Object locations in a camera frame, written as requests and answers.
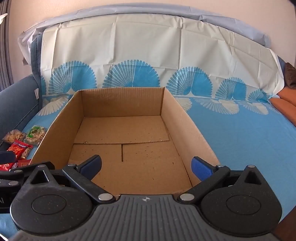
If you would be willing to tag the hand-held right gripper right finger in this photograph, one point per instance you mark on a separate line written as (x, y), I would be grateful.
(201, 168)

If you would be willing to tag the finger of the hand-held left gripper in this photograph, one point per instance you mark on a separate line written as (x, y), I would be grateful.
(8, 157)
(12, 178)

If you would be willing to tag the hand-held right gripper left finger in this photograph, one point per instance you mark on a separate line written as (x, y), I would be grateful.
(91, 165)

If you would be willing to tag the small red snack packet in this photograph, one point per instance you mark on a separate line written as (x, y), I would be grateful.
(24, 162)
(8, 166)

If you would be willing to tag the large red snack packet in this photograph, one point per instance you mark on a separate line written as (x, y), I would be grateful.
(17, 149)

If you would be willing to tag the nut bar with red ends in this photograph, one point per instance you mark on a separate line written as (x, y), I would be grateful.
(27, 151)

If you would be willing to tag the clear bag of crackers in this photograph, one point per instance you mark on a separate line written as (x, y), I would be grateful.
(13, 136)

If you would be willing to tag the round puffed grain cake pack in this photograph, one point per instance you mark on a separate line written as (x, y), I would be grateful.
(34, 135)

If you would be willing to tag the cardboard box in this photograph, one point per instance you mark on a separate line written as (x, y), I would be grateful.
(129, 129)

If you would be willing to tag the blue white printed cloth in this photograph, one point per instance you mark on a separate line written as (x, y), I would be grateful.
(231, 139)

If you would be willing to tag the window curtain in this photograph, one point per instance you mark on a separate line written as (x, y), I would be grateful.
(3, 58)

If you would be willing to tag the orange cushion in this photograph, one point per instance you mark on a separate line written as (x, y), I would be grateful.
(285, 99)

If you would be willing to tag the brown cloth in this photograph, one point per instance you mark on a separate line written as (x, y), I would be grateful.
(291, 75)

